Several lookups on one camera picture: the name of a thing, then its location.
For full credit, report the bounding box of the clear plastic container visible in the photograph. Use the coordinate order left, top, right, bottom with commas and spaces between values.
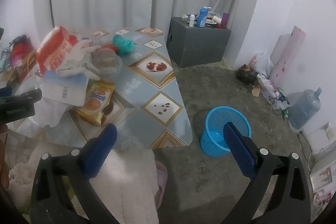
93, 48, 123, 75

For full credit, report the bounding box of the dark brown box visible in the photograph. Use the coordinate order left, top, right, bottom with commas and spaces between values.
235, 64, 259, 84

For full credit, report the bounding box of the grey cabinet box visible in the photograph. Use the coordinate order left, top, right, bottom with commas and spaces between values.
166, 17, 232, 69

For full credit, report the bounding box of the white blue barcode packet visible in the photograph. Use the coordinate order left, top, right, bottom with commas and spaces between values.
42, 70, 89, 107

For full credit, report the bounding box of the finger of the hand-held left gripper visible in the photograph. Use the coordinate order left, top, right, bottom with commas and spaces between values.
0, 88, 43, 107

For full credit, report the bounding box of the pink slipper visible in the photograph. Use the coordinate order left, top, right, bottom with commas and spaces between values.
154, 160, 169, 210

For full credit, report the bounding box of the brown paper bag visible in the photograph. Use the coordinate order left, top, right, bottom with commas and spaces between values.
12, 52, 38, 83

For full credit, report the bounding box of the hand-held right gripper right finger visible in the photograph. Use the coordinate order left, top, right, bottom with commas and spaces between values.
223, 122, 314, 224

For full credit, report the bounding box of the clear water jug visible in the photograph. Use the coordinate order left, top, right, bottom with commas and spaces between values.
288, 87, 322, 130

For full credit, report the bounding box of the white plastic sheet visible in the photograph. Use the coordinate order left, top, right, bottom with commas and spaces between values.
31, 97, 78, 128

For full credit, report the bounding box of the teal plastic bag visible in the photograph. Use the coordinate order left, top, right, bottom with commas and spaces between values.
113, 35, 136, 56

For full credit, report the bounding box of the blue plastic basket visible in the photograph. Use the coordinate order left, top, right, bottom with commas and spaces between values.
201, 106, 252, 157

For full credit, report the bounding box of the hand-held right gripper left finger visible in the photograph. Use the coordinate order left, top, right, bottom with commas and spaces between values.
31, 123, 120, 224

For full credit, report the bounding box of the red plastic wrapper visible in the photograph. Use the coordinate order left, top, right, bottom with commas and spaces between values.
101, 44, 118, 53

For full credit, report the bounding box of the white crumpled tissue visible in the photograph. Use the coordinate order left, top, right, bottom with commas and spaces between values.
56, 44, 101, 81

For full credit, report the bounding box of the blue white lotion bottle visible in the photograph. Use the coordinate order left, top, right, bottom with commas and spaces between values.
197, 7, 212, 28

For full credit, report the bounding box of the red white snack bag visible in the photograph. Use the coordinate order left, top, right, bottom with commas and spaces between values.
36, 27, 82, 75

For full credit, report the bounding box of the yellow snack packet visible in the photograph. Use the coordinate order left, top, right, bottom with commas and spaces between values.
76, 80, 116, 126

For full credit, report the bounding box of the white plastic bag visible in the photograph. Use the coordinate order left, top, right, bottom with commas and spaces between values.
249, 51, 274, 75

